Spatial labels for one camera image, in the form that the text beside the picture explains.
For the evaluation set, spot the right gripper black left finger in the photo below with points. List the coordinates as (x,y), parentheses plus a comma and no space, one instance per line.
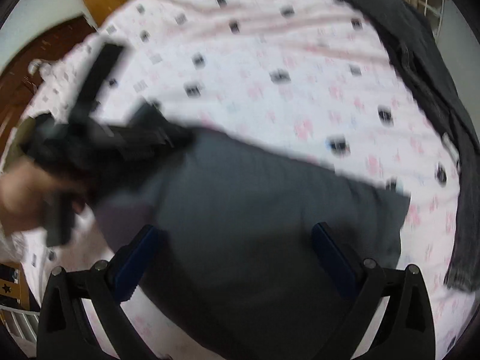
(64,331)

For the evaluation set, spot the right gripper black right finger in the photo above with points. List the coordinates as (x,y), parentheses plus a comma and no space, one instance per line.
(407,327)

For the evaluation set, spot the purple and grey jacket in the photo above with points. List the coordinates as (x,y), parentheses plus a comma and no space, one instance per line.
(237,272)

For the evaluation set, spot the person's left hand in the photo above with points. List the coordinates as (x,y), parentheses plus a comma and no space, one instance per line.
(25,188)

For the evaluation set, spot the folded olive green garment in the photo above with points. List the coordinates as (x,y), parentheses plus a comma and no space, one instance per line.
(23,134)

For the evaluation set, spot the dark wooden headboard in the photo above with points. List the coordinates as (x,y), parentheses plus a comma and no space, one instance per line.
(18,85)

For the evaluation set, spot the white power strip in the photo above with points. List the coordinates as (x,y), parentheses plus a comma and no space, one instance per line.
(34,66)

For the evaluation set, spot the pink cat print bedsheet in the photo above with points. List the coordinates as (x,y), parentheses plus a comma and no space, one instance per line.
(305,78)

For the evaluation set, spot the dark grey jeans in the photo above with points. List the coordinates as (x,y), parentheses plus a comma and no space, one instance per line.
(410,44)

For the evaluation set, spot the white wire rack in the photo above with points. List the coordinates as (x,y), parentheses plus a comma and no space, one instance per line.
(433,10)

